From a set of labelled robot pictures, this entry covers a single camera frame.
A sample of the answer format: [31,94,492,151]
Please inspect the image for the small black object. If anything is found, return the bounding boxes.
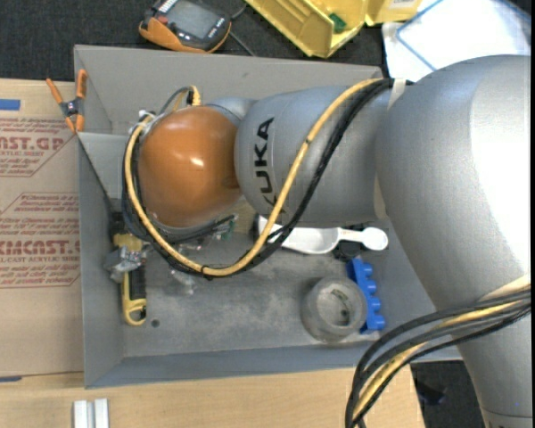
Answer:
[333,240,363,263]

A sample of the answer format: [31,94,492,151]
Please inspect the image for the grey metal clip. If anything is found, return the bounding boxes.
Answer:
[103,244,149,284]

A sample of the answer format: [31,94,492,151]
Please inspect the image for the brown cardboard board red print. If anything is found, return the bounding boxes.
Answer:
[0,77,86,380]

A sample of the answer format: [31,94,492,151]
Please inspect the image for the grey metal bin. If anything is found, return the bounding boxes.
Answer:
[73,45,464,390]

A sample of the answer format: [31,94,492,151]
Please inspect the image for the white plastic scoop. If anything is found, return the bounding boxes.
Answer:
[254,214,390,256]

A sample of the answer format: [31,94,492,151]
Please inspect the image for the blue toy block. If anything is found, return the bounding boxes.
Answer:
[344,256,388,334]

